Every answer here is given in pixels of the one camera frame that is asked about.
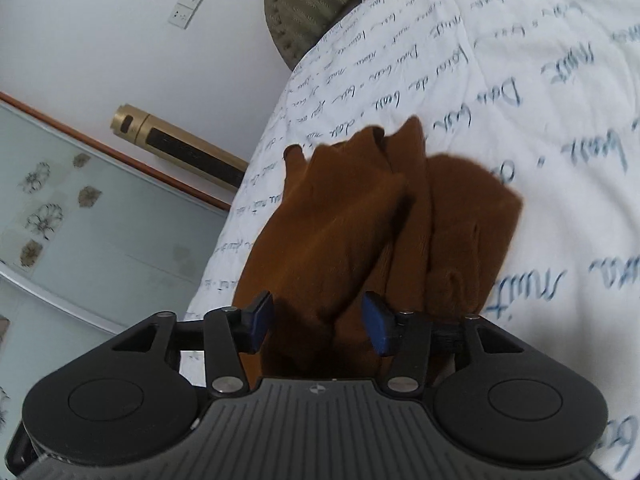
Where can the gold tower air conditioner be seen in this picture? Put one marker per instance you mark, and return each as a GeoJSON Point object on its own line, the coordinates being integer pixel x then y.
{"type": "Point", "coordinates": [175, 144]}

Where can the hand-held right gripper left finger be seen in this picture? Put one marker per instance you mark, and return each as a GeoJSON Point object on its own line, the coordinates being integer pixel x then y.
{"type": "Point", "coordinates": [261, 321]}

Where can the green striped headboard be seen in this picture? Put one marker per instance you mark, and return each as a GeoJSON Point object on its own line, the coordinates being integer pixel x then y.
{"type": "Point", "coordinates": [310, 5]}

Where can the brown knit sweater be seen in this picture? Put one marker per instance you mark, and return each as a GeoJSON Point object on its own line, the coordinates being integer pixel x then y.
{"type": "Point", "coordinates": [370, 240]}

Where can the white script-printed bed quilt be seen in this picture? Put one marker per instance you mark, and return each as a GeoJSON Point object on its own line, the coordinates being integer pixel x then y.
{"type": "Point", "coordinates": [500, 85]}

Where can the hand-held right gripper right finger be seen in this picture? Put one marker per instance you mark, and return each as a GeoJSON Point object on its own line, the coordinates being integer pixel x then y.
{"type": "Point", "coordinates": [376, 323]}

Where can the frosted glass floral wardrobe door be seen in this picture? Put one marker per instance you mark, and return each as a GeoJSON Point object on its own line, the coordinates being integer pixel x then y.
{"type": "Point", "coordinates": [85, 240]}

